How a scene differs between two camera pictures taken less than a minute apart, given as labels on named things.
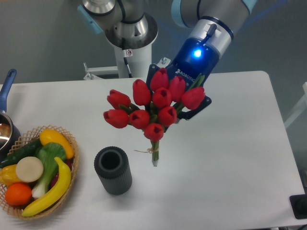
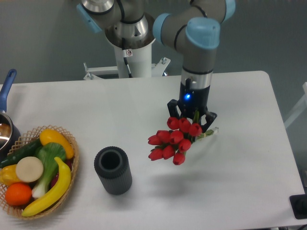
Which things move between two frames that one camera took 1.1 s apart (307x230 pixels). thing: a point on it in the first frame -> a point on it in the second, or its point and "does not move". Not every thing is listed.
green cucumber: [27, 150] does not move
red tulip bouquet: [155, 106] -> [178, 140]
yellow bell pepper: [49, 136] does not move
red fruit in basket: [67, 162] does not move
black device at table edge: [299, 204] does not move
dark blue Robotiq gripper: [195, 57] -> [192, 99]
